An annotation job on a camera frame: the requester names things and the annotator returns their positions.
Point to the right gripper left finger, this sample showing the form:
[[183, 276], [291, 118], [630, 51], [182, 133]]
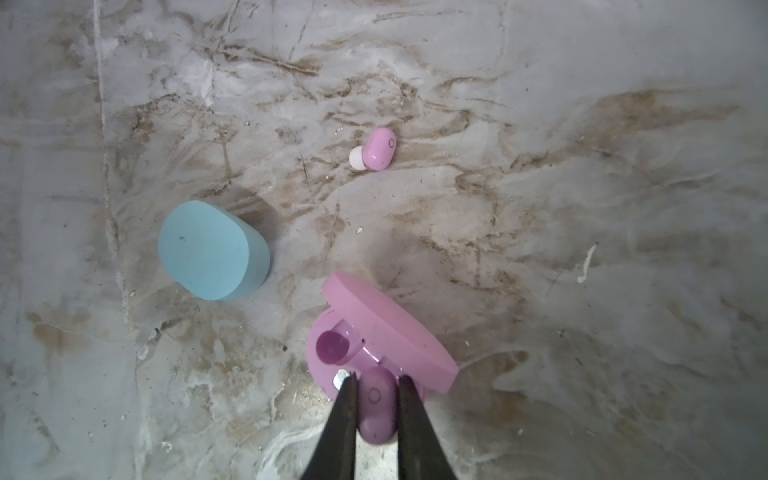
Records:
[[335, 454]]

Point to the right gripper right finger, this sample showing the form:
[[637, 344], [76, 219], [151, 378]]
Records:
[[420, 455]]

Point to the pink earbud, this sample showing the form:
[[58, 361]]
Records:
[[377, 409], [377, 153]]

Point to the pink earbud charging case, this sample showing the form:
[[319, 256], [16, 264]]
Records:
[[364, 328]]

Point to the blue earbud charging case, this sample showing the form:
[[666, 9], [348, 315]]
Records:
[[212, 253]]

